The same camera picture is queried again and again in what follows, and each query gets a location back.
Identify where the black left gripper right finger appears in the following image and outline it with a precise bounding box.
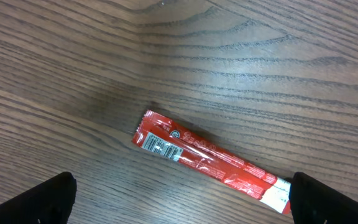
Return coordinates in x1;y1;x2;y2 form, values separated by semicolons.
289;172;358;224

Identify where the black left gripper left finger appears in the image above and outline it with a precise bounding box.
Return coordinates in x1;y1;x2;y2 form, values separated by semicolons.
0;172;77;224

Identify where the red snack packet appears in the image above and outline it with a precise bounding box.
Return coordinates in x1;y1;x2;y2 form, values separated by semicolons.
132;110;291;215

